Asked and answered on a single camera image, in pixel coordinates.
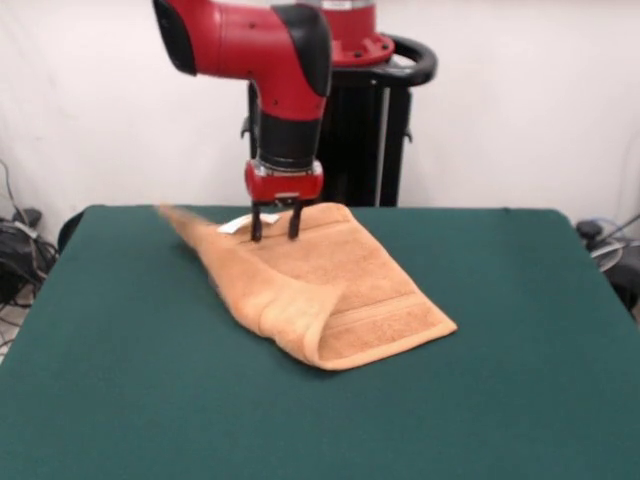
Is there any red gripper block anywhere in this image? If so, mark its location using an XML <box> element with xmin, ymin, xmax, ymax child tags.
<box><xmin>243</xmin><ymin>159</ymin><xmax>325</xmax><ymax>245</ymax></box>

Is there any tan terry towel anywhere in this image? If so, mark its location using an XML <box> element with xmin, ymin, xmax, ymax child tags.
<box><xmin>157</xmin><ymin>202</ymin><xmax>459</xmax><ymax>374</ymax></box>

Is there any dark green table cloth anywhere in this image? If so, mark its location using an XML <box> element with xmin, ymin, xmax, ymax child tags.
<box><xmin>0</xmin><ymin>204</ymin><xmax>640</xmax><ymax>480</ymax></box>

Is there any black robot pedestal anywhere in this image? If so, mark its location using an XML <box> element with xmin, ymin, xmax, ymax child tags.
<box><xmin>239</xmin><ymin>32</ymin><xmax>439</xmax><ymax>207</ymax></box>

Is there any black cable tangle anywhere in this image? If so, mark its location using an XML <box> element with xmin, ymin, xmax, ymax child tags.
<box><xmin>574</xmin><ymin>214</ymin><xmax>640</xmax><ymax>321</ymax></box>
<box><xmin>0</xmin><ymin>159</ymin><xmax>61</xmax><ymax>351</ymax></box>

